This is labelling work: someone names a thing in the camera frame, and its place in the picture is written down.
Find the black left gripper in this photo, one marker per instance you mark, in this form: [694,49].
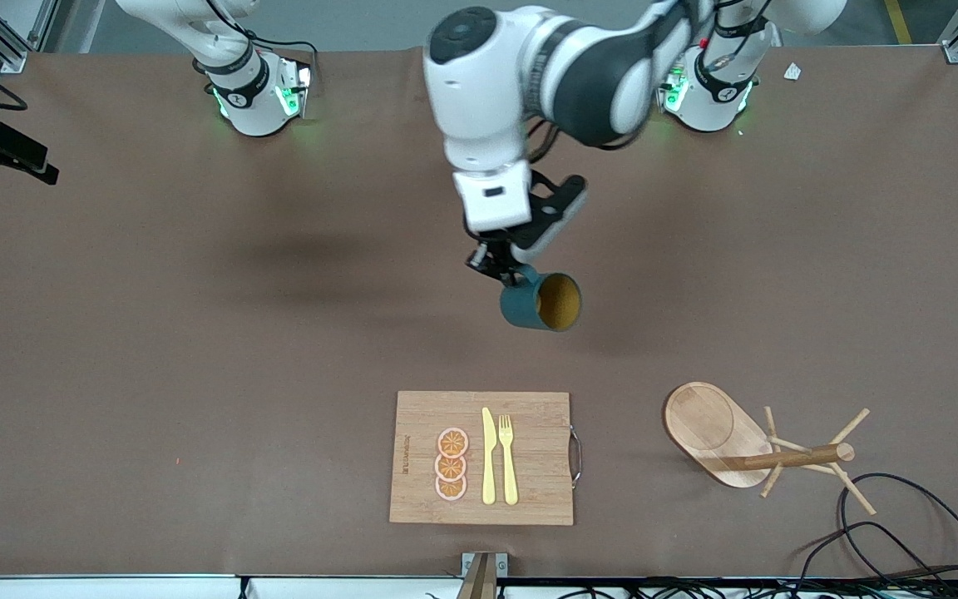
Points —
[491,256]

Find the dark green cup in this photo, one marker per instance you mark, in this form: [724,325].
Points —
[525,308]

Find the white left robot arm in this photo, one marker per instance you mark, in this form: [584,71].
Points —
[479,91]

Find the wooden cup rack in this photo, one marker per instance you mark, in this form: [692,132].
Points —
[708,428]

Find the orange slice toy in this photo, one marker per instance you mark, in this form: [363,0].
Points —
[450,468]
[452,443]
[451,489]

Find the yellow plastic knife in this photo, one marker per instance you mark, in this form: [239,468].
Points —
[489,466]

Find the wooden cutting board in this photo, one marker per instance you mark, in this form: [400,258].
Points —
[529,466]

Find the yellow plastic fork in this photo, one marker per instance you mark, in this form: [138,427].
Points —
[510,474]

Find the brown table mat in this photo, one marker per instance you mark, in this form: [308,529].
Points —
[196,349]

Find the brown wooden bar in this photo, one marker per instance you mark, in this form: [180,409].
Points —
[479,582]

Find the white paper scrap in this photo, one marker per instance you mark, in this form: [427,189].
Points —
[792,71]

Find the metal clamp bracket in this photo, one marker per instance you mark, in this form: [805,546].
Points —
[501,564]

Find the white table frame rail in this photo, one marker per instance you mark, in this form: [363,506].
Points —
[113,588]

